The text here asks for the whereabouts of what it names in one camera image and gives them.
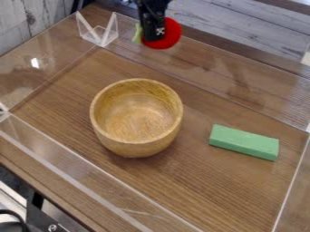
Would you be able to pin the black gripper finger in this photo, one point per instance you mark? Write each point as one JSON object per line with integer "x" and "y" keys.
{"x": 152, "y": 24}
{"x": 140, "y": 17}

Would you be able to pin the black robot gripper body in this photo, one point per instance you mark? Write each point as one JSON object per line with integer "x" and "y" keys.
{"x": 152, "y": 6}

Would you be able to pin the light wooden bowl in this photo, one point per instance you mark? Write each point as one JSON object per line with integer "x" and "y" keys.
{"x": 136, "y": 115}

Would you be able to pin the clear acrylic tray walls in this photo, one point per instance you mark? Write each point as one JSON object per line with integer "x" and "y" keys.
{"x": 195, "y": 187}

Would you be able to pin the green rectangular sponge block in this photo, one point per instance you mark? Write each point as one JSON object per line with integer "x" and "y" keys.
{"x": 245, "y": 142}

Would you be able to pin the black table leg clamp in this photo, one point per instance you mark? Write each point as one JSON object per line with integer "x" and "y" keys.
{"x": 37, "y": 219}

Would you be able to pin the clear acrylic corner bracket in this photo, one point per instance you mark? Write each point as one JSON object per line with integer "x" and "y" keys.
{"x": 98, "y": 35}

